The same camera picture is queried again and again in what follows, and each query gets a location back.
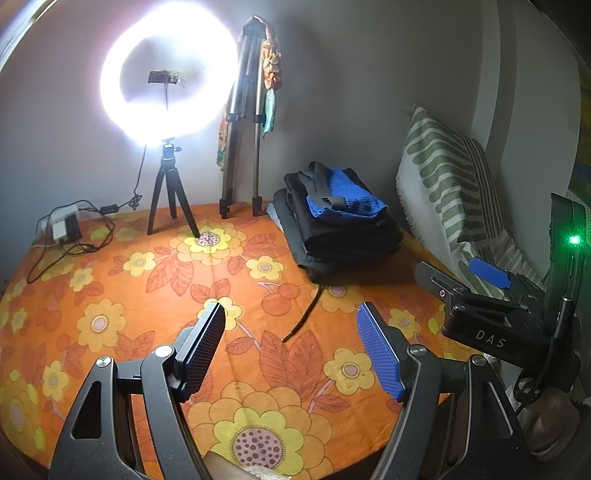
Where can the person's right hand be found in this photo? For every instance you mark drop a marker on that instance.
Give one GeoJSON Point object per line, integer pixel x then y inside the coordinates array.
{"type": "Point", "coordinates": [549, 424]}

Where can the green striped pillow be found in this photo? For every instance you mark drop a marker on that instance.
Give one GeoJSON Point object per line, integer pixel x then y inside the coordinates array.
{"type": "Point", "coordinates": [443, 170]}

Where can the small black tripod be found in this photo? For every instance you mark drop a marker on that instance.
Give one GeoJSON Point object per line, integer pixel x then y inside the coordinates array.
{"type": "Point", "coordinates": [168, 175]}

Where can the black power adapter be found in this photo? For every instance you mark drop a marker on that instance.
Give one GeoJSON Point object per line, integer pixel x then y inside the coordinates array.
{"type": "Point", "coordinates": [73, 230]}

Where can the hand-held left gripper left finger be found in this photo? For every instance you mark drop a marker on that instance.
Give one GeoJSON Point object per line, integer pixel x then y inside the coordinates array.
{"type": "Point", "coordinates": [203, 350]}

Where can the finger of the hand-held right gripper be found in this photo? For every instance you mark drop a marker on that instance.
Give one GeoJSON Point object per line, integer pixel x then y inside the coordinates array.
{"type": "Point", "coordinates": [489, 273]}
{"type": "Point", "coordinates": [438, 284]}

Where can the person's left forearm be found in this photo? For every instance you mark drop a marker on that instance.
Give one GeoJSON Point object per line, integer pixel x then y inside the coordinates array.
{"type": "Point", "coordinates": [221, 464]}

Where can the black phone holder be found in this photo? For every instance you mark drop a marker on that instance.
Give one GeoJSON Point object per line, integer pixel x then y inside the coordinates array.
{"type": "Point", "coordinates": [162, 77]}

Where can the stack of dark folded clothes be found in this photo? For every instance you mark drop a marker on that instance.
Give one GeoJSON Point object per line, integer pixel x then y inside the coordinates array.
{"type": "Point", "coordinates": [341, 240]}

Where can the orange floral sheet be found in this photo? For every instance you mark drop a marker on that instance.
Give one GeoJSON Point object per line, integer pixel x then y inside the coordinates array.
{"type": "Point", "coordinates": [152, 318]}

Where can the blue pants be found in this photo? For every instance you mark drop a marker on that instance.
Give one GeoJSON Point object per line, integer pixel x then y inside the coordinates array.
{"type": "Point", "coordinates": [355, 194]}

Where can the tall metal tripod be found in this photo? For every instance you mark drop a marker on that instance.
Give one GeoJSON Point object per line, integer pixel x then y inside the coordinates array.
{"type": "Point", "coordinates": [244, 92]}

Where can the white power strip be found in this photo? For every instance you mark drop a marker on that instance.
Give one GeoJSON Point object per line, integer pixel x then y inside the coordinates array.
{"type": "Point", "coordinates": [53, 219]}

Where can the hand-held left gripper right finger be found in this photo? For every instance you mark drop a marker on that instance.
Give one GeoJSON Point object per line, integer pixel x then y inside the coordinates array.
{"type": "Point", "coordinates": [378, 350]}

